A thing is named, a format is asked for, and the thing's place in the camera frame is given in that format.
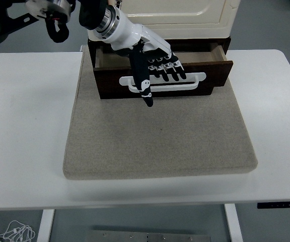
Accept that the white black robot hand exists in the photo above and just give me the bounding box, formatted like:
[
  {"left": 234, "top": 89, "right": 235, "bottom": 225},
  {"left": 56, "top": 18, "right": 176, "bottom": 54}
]
[{"left": 104, "top": 14, "right": 187, "bottom": 107}]

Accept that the white drawer handle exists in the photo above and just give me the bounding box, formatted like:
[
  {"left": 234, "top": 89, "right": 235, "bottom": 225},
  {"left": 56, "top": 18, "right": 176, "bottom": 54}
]
[{"left": 119, "top": 72, "right": 207, "bottom": 93}]

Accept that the dark wooden drawer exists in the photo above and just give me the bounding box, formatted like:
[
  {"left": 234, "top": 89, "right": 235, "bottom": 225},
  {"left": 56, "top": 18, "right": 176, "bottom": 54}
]
[{"left": 94, "top": 42, "right": 234, "bottom": 98}]

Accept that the beige fabric mat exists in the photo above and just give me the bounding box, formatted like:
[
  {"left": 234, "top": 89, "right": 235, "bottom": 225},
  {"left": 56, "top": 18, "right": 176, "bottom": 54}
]
[{"left": 63, "top": 49, "right": 259, "bottom": 181}]

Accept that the white table leg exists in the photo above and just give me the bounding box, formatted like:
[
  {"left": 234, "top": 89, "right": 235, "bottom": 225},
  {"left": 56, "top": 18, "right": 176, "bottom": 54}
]
[
  {"left": 224, "top": 203, "right": 244, "bottom": 242},
  {"left": 36, "top": 209, "right": 56, "bottom": 242}
]

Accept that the black table control panel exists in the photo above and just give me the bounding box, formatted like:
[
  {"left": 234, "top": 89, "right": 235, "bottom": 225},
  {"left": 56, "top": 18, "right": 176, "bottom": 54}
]
[{"left": 257, "top": 201, "right": 290, "bottom": 209}]

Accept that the white cable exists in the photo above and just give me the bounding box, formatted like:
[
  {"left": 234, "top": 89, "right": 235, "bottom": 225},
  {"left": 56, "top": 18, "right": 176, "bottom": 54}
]
[{"left": 0, "top": 220, "right": 36, "bottom": 242}]

